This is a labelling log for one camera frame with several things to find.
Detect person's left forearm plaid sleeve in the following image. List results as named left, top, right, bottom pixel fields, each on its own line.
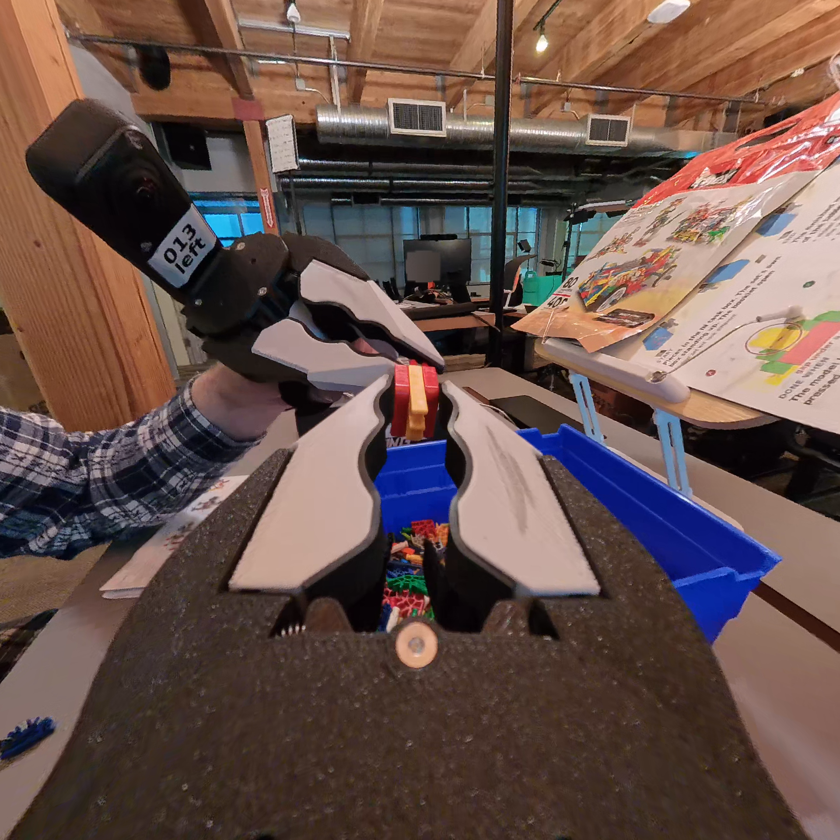
left=0, top=385, right=259, bottom=561

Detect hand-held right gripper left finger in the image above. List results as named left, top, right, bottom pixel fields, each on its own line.
left=229, top=377, right=396, bottom=595

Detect paper sheet on table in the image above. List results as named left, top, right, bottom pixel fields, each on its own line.
left=98, top=472, right=253, bottom=601

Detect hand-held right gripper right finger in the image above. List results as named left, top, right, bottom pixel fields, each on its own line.
left=441, top=380, right=603, bottom=599

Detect blue plastic bin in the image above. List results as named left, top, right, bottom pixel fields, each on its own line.
left=371, top=422, right=783, bottom=647

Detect black flat tablet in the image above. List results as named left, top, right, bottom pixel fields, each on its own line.
left=487, top=393, right=574, bottom=435

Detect tilted board stand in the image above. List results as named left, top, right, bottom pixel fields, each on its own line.
left=531, top=334, right=791, bottom=502

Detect colourful toy package bag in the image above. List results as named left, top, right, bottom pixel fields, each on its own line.
left=510, top=91, right=840, bottom=354

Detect black metal pole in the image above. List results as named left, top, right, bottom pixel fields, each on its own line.
left=487, top=0, right=517, bottom=371

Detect person's left hand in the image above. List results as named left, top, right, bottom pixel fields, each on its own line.
left=189, top=360, right=353, bottom=443

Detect red yellow toy construction piece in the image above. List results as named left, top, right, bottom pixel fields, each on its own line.
left=390, top=360, right=442, bottom=443

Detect small blue toy piece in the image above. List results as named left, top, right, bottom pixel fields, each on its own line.
left=0, top=714, right=57, bottom=763

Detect pile of colourful toy pieces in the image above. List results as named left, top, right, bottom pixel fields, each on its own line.
left=380, top=518, right=455, bottom=634

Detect black computer monitor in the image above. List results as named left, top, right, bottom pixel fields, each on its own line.
left=402, top=235, right=475, bottom=288

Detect silver ventilation duct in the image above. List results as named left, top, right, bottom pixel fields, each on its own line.
left=314, top=104, right=660, bottom=151

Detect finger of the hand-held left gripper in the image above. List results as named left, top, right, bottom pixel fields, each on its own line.
left=297, top=258, right=448, bottom=370
left=251, top=319, right=397, bottom=396

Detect white air vent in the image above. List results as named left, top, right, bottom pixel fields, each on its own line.
left=583, top=113, right=635, bottom=147
left=386, top=98, right=448, bottom=137

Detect wooden post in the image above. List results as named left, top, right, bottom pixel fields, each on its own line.
left=0, top=0, right=181, bottom=437

